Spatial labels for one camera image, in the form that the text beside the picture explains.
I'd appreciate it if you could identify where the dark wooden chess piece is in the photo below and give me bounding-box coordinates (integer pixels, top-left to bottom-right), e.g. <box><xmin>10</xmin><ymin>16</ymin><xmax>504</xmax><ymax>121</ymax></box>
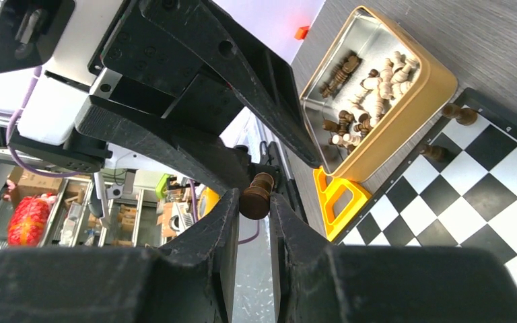
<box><xmin>239</xmin><ymin>172</ymin><xmax>275</xmax><ymax>220</ymax></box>

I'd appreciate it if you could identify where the black white folding chessboard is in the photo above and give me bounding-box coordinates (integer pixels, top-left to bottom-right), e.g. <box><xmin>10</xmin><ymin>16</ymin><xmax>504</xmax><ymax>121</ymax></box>
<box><xmin>332</xmin><ymin>87</ymin><xmax>517</xmax><ymax>311</ymax></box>

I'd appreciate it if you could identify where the yellow triangular toy frame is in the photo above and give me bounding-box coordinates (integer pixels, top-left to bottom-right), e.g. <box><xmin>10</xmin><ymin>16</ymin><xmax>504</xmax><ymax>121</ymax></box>
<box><xmin>313</xmin><ymin>168</ymin><xmax>372</xmax><ymax>242</ymax></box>

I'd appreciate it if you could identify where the dark chess piece on board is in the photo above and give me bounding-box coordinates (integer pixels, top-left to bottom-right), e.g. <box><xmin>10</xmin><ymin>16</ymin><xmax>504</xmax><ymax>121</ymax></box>
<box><xmin>441</xmin><ymin>103</ymin><xmax>478</xmax><ymax>126</ymax></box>

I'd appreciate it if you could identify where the red mesh bag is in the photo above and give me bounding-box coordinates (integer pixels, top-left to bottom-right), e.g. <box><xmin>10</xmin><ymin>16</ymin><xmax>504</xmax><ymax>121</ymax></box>
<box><xmin>7</xmin><ymin>194</ymin><xmax>51</xmax><ymax>247</ymax></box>

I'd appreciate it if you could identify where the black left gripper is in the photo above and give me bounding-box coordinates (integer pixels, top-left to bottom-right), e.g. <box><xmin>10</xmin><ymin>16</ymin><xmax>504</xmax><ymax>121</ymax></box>
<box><xmin>11</xmin><ymin>1</ymin><xmax>322</xmax><ymax>194</ymax></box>

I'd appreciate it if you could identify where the red orange block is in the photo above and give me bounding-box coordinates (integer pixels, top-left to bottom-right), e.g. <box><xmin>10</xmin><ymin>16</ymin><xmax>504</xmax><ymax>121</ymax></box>
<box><xmin>294</xmin><ymin>26</ymin><xmax>310</xmax><ymax>40</ymax></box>

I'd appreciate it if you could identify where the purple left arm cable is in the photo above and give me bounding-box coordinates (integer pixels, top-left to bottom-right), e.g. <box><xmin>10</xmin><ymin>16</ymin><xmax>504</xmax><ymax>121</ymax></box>
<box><xmin>4</xmin><ymin>67</ymin><xmax>85</xmax><ymax>179</ymax></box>

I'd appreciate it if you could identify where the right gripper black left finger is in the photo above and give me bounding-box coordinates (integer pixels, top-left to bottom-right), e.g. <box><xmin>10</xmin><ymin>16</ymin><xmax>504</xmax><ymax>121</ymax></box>
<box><xmin>0</xmin><ymin>188</ymin><xmax>240</xmax><ymax>322</ymax></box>

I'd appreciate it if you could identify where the dark pawn on board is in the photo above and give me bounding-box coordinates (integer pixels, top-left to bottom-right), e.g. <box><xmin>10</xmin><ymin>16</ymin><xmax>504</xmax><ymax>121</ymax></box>
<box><xmin>419</xmin><ymin>145</ymin><xmax>449</xmax><ymax>162</ymax></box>

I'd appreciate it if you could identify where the gold tin box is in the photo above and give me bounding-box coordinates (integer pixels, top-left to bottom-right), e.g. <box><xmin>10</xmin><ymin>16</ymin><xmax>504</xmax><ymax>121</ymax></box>
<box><xmin>300</xmin><ymin>5</ymin><xmax>458</xmax><ymax>182</ymax></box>

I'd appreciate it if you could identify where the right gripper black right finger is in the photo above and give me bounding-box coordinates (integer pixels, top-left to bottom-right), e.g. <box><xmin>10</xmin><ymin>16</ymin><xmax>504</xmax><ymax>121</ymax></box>
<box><xmin>270</xmin><ymin>194</ymin><xmax>517</xmax><ymax>322</ymax></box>

